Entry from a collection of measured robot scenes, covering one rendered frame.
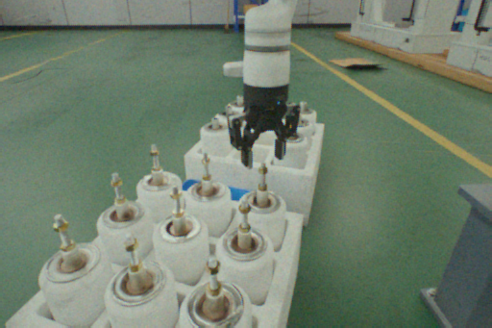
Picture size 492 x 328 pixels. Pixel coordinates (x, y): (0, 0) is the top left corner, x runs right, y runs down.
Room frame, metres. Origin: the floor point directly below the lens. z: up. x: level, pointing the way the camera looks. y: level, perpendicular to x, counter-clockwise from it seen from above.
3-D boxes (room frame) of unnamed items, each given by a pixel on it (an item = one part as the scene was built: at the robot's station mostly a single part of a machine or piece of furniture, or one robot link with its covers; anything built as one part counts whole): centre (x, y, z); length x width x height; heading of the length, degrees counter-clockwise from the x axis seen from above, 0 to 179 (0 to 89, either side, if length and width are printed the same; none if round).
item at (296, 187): (0.94, -0.06, 0.09); 0.39 x 0.39 x 0.18; 72
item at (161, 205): (0.56, 0.19, 0.16); 0.10 x 0.10 x 0.18
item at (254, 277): (0.38, 0.00, 0.16); 0.10 x 0.10 x 0.18
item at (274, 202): (0.49, -0.03, 0.25); 0.08 x 0.08 x 0.01
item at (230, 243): (0.38, 0.00, 0.25); 0.08 x 0.08 x 0.01
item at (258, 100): (0.49, -0.03, 0.45); 0.08 x 0.08 x 0.09
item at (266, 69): (0.51, -0.02, 0.52); 0.11 x 0.09 x 0.06; 30
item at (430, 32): (4.02, -1.91, 0.45); 1.61 x 0.57 x 0.74; 5
